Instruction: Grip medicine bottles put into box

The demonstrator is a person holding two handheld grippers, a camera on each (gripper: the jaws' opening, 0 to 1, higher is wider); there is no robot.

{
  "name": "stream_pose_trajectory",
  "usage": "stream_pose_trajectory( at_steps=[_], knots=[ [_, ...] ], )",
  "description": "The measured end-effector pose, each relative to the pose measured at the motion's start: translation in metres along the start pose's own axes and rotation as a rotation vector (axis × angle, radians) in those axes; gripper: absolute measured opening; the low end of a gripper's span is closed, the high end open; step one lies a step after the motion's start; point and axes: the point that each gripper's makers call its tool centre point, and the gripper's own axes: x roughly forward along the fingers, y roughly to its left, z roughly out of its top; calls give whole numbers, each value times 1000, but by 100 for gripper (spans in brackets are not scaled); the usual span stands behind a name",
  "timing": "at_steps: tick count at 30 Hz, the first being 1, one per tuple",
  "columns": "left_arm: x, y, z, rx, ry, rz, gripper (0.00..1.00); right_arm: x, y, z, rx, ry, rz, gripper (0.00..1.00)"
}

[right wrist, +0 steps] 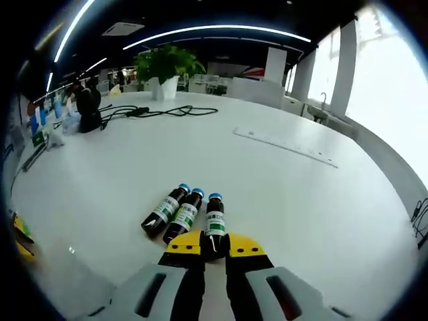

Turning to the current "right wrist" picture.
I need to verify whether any black flat bar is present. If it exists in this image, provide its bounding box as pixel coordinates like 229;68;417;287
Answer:
21;146;47;174

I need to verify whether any white sink counter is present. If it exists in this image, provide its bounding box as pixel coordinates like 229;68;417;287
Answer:
306;103;355;134

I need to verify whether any ceiling air vent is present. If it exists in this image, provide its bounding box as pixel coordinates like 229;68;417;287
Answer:
102;21;145;37

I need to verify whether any green plant in white pot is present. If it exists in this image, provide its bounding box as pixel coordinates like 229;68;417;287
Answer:
135;45;207;100

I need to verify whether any row of white office desks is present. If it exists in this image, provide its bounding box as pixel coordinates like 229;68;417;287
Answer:
189;74;285;108

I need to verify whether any black cable with adapter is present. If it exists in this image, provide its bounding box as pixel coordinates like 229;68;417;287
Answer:
99;104;219;131

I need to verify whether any red white wall banner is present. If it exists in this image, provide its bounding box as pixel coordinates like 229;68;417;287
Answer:
243;66;267;81

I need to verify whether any white crumpled paper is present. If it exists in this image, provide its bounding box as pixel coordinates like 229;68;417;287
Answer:
45;132;66;152

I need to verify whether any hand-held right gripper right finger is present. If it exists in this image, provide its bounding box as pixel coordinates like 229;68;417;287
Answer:
225;233;354;321

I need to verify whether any bundle of black cables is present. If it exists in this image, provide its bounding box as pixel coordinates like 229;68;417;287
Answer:
409;197;428;240

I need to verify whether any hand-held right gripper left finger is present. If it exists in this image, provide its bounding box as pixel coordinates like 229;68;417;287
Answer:
78;229;207;321

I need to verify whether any black round desk device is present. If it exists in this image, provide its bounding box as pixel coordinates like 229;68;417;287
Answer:
75;87;103;134

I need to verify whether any bluish plastic bag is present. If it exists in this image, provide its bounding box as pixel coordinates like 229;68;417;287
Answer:
61;112;83;134

